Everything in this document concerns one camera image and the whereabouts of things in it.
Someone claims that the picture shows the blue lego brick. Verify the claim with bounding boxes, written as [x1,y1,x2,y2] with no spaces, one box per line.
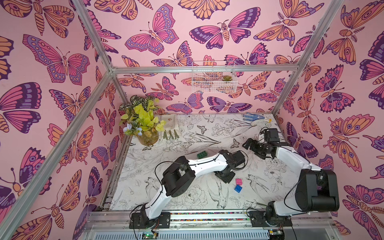
[234,185,243,193]

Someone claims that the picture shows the green lego brick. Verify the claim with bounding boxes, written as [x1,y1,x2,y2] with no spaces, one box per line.
[197,151,208,159]

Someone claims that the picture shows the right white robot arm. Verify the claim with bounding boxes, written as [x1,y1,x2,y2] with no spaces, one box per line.
[242,129,340,217]

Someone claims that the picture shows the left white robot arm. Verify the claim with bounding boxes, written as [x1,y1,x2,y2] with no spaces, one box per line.
[140,150,246,221]

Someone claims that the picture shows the blue white glove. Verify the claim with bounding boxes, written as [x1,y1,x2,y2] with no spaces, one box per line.
[242,113,272,125]

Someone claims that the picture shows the white green garden glove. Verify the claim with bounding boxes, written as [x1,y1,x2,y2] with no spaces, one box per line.
[162,115,181,140]

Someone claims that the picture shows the small green succulent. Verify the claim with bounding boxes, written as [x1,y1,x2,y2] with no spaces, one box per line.
[222,76,233,82]

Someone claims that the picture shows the glass vase with flowers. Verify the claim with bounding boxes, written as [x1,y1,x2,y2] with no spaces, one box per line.
[119,95,166,146]

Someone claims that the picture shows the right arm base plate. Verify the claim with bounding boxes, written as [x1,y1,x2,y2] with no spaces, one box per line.
[248,210,293,228]

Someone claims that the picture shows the white wire basket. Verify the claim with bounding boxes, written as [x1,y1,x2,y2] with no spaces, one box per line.
[190,65,238,95]

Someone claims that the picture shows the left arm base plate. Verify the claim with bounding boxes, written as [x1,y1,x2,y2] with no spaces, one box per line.
[129,212,171,230]

